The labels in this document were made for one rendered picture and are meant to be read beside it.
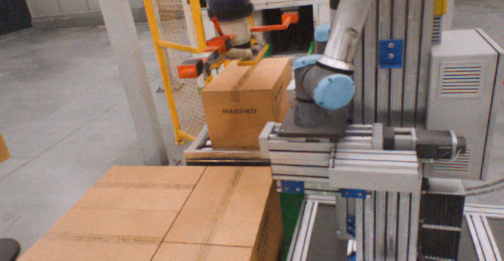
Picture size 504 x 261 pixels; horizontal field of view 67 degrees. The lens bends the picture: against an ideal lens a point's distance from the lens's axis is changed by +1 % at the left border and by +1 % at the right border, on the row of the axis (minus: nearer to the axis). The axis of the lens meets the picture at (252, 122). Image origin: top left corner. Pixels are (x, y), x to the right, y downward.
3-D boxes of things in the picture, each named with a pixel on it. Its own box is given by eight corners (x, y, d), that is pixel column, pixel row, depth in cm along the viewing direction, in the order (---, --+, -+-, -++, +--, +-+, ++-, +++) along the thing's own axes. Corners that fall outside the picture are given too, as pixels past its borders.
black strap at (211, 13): (215, 12, 202) (214, 4, 201) (257, 7, 197) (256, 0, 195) (202, 20, 182) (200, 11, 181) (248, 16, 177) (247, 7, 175)
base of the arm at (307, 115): (337, 110, 139) (337, 85, 135) (333, 128, 126) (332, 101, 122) (297, 110, 143) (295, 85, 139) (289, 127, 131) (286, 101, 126)
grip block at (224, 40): (212, 49, 178) (211, 37, 175) (232, 48, 175) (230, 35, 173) (207, 54, 170) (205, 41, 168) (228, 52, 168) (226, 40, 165)
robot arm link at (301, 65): (322, 85, 137) (320, 48, 131) (337, 96, 125) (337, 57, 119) (290, 91, 135) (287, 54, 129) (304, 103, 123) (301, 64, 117)
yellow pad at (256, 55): (251, 48, 213) (250, 40, 211) (268, 47, 210) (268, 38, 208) (237, 66, 183) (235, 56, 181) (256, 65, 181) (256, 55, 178)
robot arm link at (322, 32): (310, 55, 174) (307, 26, 168) (327, 49, 182) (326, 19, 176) (331, 58, 165) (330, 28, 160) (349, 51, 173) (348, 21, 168)
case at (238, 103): (240, 112, 274) (232, 60, 258) (294, 112, 263) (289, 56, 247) (212, 154, 222) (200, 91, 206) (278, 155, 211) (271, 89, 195)
